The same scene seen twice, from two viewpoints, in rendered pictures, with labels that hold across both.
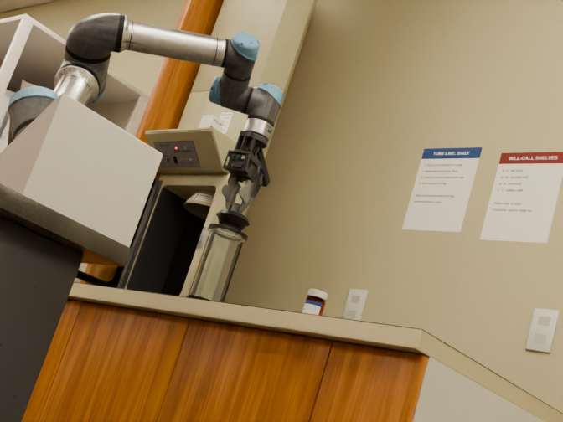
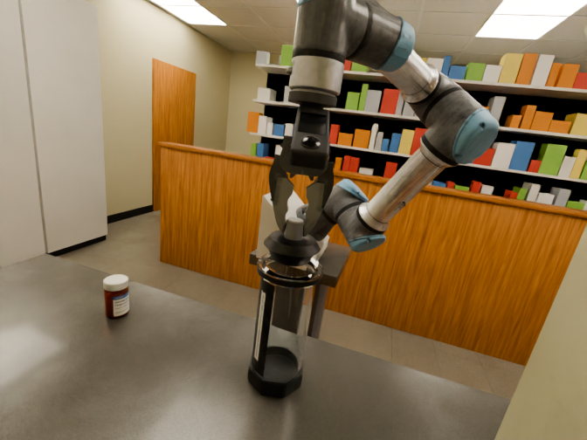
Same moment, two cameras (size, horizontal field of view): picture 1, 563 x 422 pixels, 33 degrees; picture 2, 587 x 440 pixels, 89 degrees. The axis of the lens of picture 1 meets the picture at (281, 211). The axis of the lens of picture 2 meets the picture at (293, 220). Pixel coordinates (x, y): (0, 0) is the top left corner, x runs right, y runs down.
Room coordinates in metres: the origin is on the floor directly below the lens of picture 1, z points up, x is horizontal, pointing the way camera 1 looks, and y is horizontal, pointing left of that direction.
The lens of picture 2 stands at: (2.81, -0.12, 1.37)
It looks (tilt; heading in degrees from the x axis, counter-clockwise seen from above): 16 degrees down; 149
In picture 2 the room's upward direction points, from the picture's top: 8 degrees clockwise
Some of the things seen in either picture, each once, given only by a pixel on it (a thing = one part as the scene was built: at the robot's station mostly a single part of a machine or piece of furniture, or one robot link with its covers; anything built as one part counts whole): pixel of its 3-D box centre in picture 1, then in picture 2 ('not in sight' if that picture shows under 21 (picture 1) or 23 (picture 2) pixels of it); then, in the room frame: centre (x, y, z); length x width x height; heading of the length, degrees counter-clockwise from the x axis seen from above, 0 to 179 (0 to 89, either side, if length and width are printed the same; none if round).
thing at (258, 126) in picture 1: (258, 131); (313, 79); (2.41, 0.12, 1.45); 0.08 x 0.08 x 0.05
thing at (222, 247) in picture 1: (215, 269); (282, 319); (2.43, 0.12, 1.06); 0.11 x 0.11 x 0.21
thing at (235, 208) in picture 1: (234, 215); (293, 238); (2.43, 0.12, 1.21); 0.09 x 0.09 x 0.07
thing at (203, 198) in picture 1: (212, 206); not in sight; (2.90, 0.21, 1.34); 0.18 x 0.18 x 0.05
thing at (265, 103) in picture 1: (265, 105); (326, 19); (2.41, 0.13, 1.53); 0.09 x 0.08 x 0.11; 92
